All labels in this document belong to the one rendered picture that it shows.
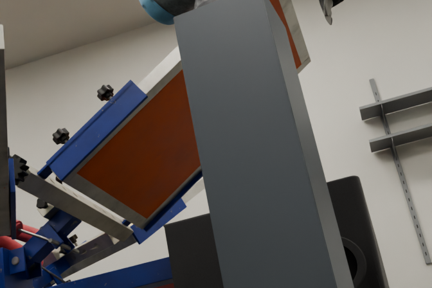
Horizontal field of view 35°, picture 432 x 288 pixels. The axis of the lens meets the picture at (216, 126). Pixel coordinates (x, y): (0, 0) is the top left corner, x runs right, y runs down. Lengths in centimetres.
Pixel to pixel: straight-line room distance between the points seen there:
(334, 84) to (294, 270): 311
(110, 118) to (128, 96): 7
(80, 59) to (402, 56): 209
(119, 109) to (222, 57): 55
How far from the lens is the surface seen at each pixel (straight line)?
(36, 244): 207
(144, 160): 198
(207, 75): 126
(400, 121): 406
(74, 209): 201
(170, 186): 221
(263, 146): 118
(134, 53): 462
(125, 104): 176
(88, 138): 177
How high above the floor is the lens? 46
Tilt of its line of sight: 24 degrees up
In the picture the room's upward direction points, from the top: 11 degrees counter-clockwise
